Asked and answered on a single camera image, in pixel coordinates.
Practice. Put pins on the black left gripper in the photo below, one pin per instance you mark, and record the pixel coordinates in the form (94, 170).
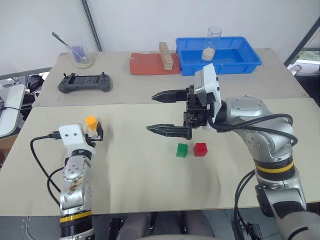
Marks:
(93, 138)

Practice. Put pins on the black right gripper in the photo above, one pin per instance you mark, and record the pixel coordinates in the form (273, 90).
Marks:
(196, 112)

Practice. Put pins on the yellow cube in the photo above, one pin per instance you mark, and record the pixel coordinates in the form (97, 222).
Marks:
(90, 123)

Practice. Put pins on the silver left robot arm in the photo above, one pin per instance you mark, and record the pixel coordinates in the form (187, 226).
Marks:
(75, 172)

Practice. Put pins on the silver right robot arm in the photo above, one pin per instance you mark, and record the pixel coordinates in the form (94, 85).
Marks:
(272, 145)

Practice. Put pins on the green cube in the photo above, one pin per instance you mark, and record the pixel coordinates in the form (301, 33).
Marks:
(181, 150)

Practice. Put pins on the red cube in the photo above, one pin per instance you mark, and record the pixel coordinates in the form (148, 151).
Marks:
(200, 149)

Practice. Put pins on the grey handheld controller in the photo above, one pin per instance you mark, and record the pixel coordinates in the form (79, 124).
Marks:
(85, 83)

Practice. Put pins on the red mat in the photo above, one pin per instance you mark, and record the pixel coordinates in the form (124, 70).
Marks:
(147, 63)

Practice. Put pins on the wooden block with holes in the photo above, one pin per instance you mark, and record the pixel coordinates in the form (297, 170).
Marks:
(166, 56)

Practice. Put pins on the beige grains in cup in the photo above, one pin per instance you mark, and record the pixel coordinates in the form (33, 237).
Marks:
(208, 53)

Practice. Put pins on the glass beaker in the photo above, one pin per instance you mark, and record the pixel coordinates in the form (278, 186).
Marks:
(82, 58)

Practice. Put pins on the blue plastic bin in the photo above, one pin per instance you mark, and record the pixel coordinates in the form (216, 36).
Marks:
(225, 61)

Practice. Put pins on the purple block in beaker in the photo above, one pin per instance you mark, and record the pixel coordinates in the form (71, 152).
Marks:
(79, 52)

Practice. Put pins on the clear plastic cup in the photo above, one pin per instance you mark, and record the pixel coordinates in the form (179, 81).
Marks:
(212, 40)

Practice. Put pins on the metal spoon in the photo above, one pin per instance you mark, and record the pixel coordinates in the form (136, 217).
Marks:
(65, 44)

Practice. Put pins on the white side table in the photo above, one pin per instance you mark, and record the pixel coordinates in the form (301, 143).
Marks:
(10, 110)

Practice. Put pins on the dark grey rounded shape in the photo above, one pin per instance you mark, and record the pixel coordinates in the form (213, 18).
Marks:
(135, 226)

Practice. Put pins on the grey metal pole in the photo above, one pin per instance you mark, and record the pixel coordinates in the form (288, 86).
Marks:
(92, 25)

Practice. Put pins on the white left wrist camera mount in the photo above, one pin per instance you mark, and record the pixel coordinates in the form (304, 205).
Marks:
(72, 136)

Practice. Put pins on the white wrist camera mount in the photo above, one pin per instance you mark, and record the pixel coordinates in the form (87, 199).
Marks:
(72, 136)
(208, 80)

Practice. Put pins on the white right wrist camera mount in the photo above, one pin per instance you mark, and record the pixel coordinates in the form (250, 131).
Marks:
(208, 80)

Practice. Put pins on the dark window frame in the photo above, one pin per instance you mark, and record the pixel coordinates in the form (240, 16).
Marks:
(300, 40)

